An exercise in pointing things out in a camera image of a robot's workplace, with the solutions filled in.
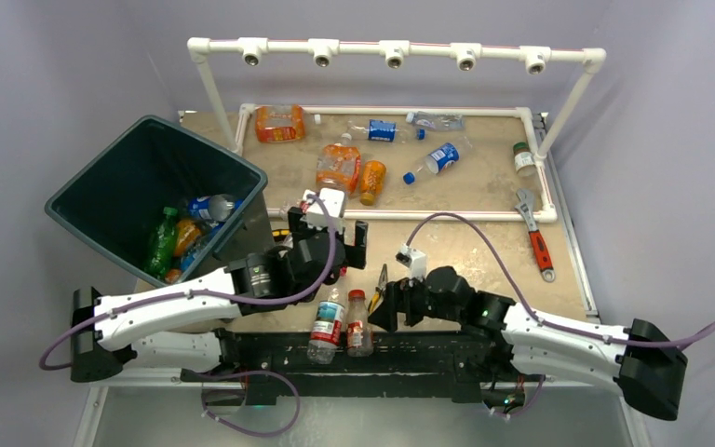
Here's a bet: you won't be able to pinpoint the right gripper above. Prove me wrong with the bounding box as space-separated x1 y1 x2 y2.
369 269 463 332

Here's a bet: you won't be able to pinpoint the small red cap bottle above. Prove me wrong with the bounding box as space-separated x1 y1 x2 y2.
345 290 374 358

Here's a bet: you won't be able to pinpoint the red label water bottle front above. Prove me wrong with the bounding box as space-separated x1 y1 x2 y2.
307 288 346 364

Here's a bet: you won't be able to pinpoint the Pocari Sweat bottle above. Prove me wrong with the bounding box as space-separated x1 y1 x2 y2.
179 223 223 273

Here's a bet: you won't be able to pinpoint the large crushed orange label bottle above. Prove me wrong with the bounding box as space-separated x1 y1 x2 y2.
254 104 322 143

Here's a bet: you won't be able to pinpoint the orange juice bottle orange cap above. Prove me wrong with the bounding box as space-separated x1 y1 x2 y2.
173 218 203 257

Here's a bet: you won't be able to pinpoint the green plastic bottle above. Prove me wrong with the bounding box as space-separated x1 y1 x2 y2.
144 207 178 279

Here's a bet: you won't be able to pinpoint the red label bottle red cap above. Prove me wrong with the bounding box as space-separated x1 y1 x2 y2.
279 199 309 220

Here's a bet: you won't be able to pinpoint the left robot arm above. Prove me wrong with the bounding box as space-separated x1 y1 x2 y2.
70 208 369 383

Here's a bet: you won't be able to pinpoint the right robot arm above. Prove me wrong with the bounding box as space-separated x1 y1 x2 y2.
369 266 688 421

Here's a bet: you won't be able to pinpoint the dark green plastic bin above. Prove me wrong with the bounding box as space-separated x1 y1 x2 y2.
45 115 274 288

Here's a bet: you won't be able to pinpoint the yellow black tool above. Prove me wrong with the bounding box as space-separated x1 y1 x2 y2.
272 228 290 243

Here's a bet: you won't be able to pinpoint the small orange juice bottle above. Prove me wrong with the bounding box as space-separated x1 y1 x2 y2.
359 160 387 206

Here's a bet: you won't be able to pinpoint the blue label bottle back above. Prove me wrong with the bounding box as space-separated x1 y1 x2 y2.
347 119 425 143

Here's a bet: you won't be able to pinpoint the Pepsi bottle blue cap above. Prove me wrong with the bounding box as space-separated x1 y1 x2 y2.
402 137 474 185

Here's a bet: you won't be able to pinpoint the clear crushed bottle back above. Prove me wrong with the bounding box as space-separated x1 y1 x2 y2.
405 111 465 132

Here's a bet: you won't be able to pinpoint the small jar green lid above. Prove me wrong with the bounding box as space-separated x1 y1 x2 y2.
512 142 536 177

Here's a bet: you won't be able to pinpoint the yellow handled pliers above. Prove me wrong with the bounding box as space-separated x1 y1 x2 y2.
367 264 388 314

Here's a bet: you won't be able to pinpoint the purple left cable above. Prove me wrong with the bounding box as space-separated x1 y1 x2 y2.
38 193 339 373

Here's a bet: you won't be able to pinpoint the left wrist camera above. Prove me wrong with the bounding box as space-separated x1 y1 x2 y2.
302 187 347 234

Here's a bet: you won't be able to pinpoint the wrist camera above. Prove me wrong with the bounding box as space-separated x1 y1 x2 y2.
302 187 347 234
395 244 427 279

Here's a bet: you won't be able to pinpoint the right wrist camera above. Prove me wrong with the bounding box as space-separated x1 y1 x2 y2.
395 244 427 279

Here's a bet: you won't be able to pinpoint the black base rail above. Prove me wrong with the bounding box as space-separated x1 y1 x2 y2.
181 329 519 405

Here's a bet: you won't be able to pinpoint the red handled adjustable wrench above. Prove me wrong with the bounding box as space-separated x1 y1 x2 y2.
515 188 556 283

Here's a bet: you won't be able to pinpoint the purple cable loop front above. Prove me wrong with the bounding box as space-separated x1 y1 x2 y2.
199 368 304 440

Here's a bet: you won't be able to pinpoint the white PVC pipe frame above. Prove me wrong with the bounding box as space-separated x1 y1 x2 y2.
187 37 607 224

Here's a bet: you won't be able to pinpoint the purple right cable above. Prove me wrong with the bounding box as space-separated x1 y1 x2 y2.
405 212 715 352

